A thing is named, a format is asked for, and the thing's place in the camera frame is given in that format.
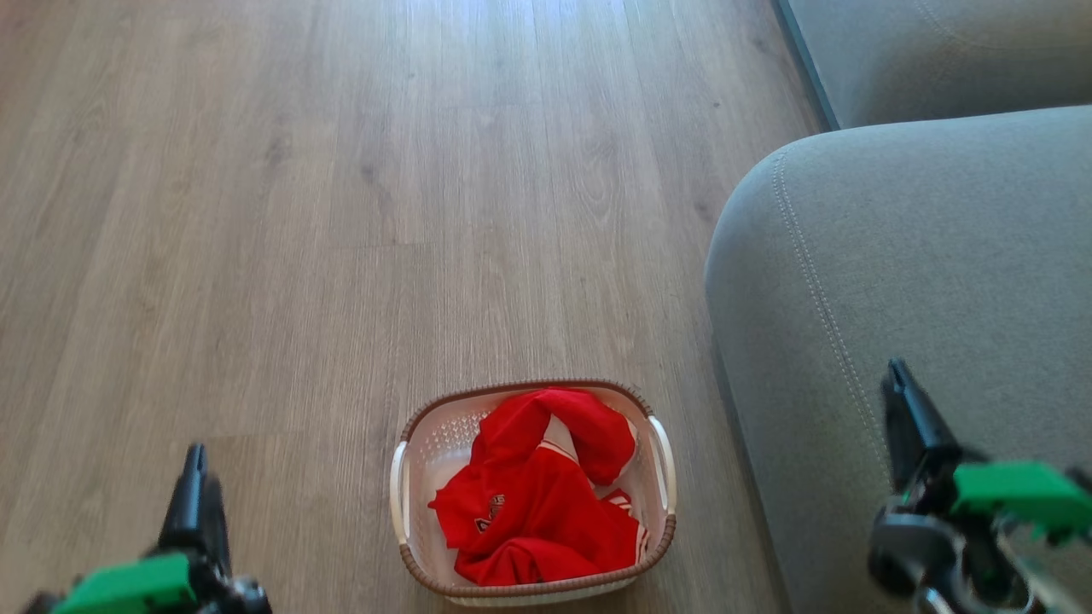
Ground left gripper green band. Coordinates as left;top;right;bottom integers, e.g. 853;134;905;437
21;443;274;614

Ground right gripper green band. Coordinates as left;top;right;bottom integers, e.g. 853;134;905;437
868;358;1092;614

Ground red garment thick white trim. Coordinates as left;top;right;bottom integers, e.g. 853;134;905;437
469;387;639;488

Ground red jersey thin white stripes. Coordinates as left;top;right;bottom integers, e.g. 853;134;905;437
428;442;650;588

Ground grey fabric sofa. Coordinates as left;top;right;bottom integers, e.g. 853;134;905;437
704;0;1092;614

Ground white laundry basket brown rim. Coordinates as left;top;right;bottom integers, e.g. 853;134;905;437
390;379;678;607

